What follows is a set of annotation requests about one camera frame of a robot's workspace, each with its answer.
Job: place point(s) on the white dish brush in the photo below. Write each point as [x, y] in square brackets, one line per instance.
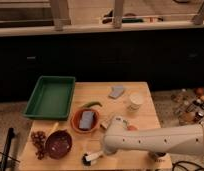
[89, 159]

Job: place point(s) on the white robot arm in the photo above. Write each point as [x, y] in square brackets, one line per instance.
[187, 140]

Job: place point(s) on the purple bowl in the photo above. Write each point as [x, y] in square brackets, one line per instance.
[58, 144]

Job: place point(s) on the grey blue cloth piece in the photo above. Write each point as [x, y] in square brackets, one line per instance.
[116, 92]

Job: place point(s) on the green chili pepper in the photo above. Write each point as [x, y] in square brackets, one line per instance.
[91, 104]

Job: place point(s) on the blue sponge on plate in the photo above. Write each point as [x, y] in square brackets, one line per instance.
[86, 120]

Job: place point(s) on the white paper cup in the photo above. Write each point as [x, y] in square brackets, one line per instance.
[135, 101]

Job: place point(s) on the wooden block eraser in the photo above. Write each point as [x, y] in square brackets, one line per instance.
[106, 122]

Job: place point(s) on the orange plate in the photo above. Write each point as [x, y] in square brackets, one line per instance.
[77, 117]

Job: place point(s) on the red apple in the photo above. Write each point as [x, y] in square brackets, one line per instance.
[132, 128]

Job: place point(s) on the green plastic tray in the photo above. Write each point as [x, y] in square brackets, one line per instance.
[51, 98]

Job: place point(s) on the brown grape bunch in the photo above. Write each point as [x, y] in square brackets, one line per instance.
[38, 140]

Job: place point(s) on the metal cup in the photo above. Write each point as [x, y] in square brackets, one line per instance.
[156, 156]

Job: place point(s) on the bottles and clutter pile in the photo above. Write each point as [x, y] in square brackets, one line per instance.
[190, 110]

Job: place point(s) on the black stand left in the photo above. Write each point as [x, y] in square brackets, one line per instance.
[10, 136]

